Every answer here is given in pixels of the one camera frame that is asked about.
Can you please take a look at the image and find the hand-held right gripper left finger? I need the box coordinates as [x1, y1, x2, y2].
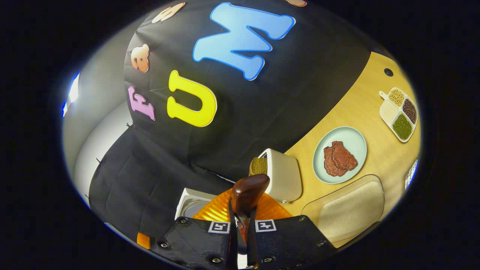
[149, 189, 239, 270]

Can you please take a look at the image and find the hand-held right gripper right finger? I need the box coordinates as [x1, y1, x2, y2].
[246, 192, 339, 270]

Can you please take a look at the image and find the white rice cooker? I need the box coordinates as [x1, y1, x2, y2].
[174, 187, 219, 220]

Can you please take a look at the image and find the brown wooden spoon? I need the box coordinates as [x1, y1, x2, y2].
[229, 174, 271, 245]

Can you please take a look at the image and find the clear plastic tray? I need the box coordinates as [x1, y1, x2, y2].
[301, 174, 386, 245]

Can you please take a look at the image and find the white toaster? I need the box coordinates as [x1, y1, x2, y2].
[249, 148, 303, 204]

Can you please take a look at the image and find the brown toast slice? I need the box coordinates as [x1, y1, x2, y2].
[249, 157, 268, 177]

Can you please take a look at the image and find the pale green plate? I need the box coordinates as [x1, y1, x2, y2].
[312, 126, 368, 185]

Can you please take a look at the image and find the black backdrop cloth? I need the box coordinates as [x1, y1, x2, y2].
[88, 0, 372, 244]

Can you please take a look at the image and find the large ceiling light panel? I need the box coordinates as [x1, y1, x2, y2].
[62, 71, 81, 117]

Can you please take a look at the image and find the green bean heap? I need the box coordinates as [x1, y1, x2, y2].
[393, 114, 413, 140]

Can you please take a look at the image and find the white divided grain tray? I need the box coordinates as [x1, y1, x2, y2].
[379, 87, 418, 143]

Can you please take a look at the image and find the dark bean heap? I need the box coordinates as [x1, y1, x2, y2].
[402, 99, 417, 125]

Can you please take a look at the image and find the yellow bean heap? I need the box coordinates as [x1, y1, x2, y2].
[388, 90, 405, 107]

